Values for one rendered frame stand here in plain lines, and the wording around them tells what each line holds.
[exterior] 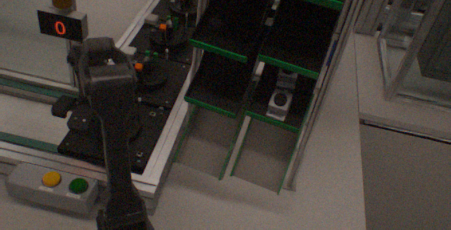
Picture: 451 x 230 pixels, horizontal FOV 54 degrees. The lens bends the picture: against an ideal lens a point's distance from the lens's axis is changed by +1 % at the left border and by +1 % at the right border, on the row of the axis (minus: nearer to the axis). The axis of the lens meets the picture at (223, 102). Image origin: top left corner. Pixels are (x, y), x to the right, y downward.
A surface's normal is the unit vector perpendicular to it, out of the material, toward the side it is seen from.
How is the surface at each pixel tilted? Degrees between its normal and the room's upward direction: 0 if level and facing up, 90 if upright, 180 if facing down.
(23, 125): 0
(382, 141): 90
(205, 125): 45
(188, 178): 0
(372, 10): 90
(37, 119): 0
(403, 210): 90
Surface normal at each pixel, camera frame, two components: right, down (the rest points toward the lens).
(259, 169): -0.16, -0.13
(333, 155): 0.13, -0.75
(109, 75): 0.29, -0.37
